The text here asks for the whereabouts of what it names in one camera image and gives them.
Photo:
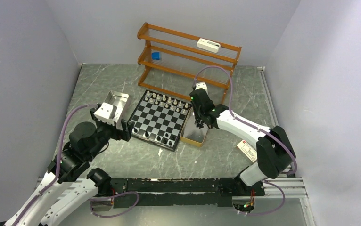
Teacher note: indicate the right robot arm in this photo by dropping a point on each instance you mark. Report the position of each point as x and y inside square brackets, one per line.
[273, 148]

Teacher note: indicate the white labelled card box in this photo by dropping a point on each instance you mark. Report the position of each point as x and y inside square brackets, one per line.
[247, 151]

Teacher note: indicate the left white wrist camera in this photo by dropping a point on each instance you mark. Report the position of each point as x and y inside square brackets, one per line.
[106, 113]

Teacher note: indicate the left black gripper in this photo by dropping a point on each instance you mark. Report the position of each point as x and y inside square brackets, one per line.
[125, 133]

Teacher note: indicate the orange wooden shelf rack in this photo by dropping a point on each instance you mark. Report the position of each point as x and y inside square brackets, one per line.
[181, 56]

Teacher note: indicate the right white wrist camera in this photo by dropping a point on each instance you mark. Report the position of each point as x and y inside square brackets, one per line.
[202, 85]

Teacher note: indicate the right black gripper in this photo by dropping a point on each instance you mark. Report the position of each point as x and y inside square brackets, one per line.
[195, 113]

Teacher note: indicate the black and white chessboard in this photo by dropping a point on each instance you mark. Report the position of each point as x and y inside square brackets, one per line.
[160, 114]

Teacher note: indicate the white rectangular device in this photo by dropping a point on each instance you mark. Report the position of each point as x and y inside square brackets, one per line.
[208, 45]

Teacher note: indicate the blue cube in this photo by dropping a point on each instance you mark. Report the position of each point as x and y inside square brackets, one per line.
[156, 56]

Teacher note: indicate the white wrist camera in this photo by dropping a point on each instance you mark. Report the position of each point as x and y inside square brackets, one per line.
[202, 85]
[106, 113]

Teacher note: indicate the silver tin box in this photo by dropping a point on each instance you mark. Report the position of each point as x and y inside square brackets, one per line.
[120, 101]

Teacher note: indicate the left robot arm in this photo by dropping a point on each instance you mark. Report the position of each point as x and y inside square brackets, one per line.
[58, 194]

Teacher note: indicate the black base frame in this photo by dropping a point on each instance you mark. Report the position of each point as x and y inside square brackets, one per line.
[124, 192]

